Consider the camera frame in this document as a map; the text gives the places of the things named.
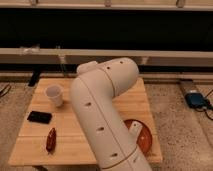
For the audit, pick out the dark red chili pepper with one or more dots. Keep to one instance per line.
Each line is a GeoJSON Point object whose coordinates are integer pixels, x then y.
{"type": "Point", "coordinates": [51, 140]}

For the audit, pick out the black smartphone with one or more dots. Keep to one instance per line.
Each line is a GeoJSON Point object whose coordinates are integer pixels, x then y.
{"type": "Point", "coordinates": [39, 117]}

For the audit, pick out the long beige shelf rail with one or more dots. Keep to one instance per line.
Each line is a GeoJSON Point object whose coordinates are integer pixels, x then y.
{"type": "Point", "coordinates": [78, 56]}

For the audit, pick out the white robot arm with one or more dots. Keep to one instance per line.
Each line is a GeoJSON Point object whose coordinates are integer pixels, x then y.
{"type": "Point", "coordinates": [91, 95]}

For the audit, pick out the wooden table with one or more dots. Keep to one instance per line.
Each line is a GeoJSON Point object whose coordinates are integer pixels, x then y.
{"type": "Point", "coordinates": [71, 145]}

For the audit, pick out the orange-red plate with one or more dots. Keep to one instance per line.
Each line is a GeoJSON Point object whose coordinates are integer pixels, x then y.
{"type": "Point", "coordinates": [140, 133]}

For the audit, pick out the blue box on floor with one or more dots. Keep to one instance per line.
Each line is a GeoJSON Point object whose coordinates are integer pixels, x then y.
{"type": "Point", "coordinates": [195, 100]}

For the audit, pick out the translucent plastic cup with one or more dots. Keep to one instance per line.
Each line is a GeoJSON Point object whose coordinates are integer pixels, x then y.
{"type": "Point", "coordinates": [55, 94]}

